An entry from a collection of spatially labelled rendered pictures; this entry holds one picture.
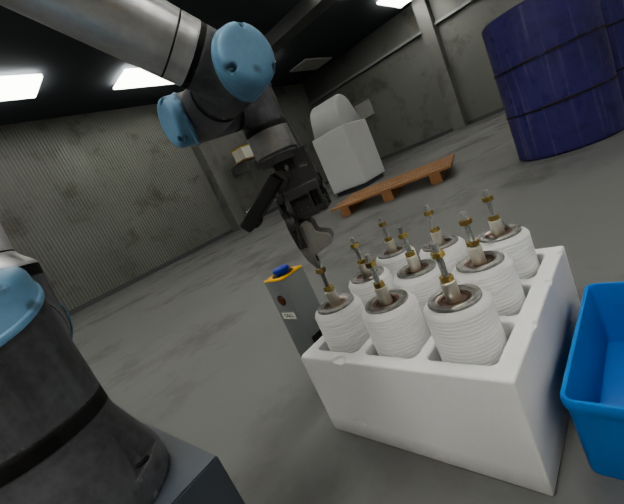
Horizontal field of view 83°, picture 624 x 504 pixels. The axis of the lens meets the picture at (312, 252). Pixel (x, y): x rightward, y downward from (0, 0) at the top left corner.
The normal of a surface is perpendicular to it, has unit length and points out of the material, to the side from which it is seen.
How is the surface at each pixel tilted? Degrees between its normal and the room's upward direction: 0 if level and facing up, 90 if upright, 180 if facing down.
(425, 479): 0
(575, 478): 0
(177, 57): 124
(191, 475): 0
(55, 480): 72
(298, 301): 90
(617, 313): 88
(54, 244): 90
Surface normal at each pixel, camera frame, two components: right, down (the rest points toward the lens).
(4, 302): 0.88, -0.40
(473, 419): -0.62, 0.43
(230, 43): 0.57, -0.07
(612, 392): -0.40, -0.89
